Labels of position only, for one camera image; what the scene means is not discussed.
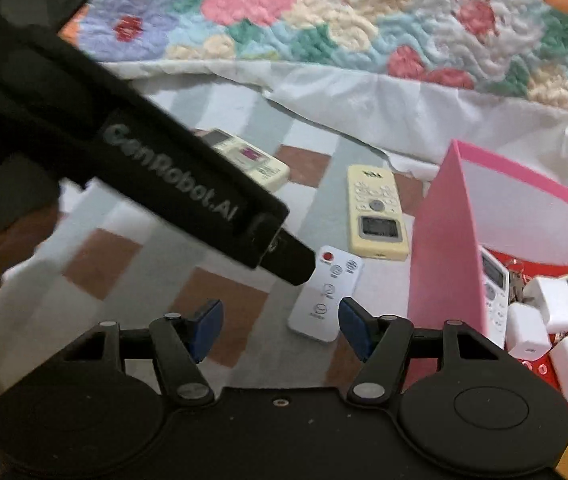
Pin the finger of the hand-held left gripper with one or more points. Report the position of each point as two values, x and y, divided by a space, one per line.
291 260

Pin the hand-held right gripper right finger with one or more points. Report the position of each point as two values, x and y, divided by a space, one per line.
355 327

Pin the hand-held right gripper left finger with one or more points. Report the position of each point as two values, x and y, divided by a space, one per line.
207 327

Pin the small white remote red button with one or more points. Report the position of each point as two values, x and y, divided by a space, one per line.
326 300

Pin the pink cardboard box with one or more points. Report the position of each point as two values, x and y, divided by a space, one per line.
444 260

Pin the white air conditioner remote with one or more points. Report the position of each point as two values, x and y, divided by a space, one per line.
495 295

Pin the checkered bed sheet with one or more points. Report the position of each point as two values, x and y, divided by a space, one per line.
138 260

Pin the cream remote with dark screen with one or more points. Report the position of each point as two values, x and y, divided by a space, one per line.
376 210

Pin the cream remote with pink label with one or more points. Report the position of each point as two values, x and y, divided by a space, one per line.
254 162

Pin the white bed sheet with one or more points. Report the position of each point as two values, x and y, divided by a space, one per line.
414 105

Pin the floral quilt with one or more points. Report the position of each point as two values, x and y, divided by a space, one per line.
339 15

